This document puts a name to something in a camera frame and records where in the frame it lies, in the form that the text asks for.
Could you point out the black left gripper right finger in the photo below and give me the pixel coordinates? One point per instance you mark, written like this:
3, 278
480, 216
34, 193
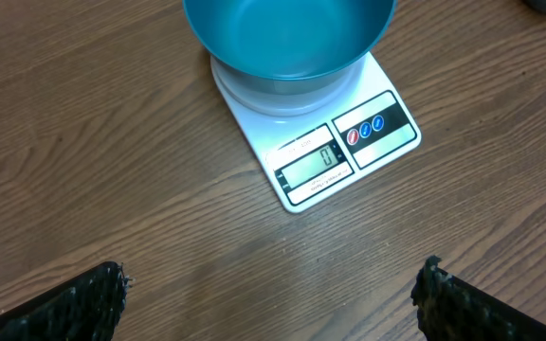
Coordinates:
450, 309

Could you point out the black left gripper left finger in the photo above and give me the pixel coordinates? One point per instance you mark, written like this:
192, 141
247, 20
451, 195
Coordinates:
86, 307

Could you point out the white digital kitchen scale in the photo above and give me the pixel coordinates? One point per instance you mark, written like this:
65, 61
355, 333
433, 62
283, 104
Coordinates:
313, 145

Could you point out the teal blue bowl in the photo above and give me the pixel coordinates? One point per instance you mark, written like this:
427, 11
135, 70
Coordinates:
288, 40

